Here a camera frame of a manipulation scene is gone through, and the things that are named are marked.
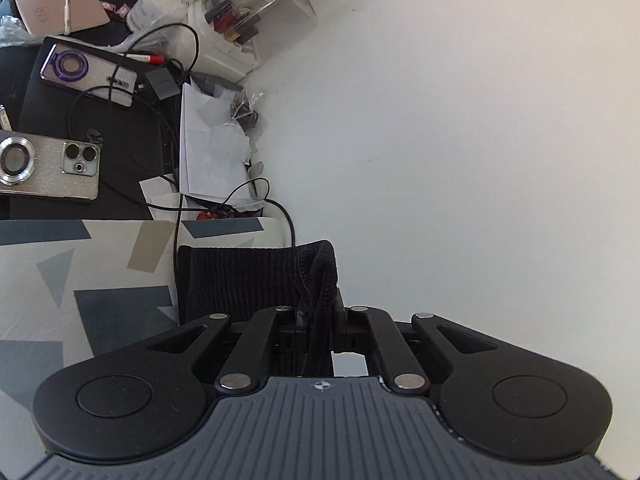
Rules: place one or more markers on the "purple ring case phone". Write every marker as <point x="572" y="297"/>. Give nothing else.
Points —
<point x="71" y="68"/>

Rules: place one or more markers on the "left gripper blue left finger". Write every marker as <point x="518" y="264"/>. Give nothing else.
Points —
<point x="246" y="369"/>

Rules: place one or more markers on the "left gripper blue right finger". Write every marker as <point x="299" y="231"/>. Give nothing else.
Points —
<point x="373" y="333"/>

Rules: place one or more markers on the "black desk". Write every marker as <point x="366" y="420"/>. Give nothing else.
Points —
<point x="136" y="139"/>

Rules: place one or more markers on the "black ribbed knit garment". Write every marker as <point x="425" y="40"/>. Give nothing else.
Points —
<point x="241" y="281"/>

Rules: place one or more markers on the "silver glitter case phone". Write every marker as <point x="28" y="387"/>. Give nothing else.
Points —
<point x="45" y="167"/>

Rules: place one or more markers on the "geometric patterned table mat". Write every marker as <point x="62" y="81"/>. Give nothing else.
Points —
<point x="74" y="289"/>

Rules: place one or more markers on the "clear acrylic cosmetic organizer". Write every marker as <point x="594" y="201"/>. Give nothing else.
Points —
<point x="237" y="36"/>

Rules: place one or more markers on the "white paper sheets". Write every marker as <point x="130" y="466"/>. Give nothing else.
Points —
<point x="214" y="150"/>

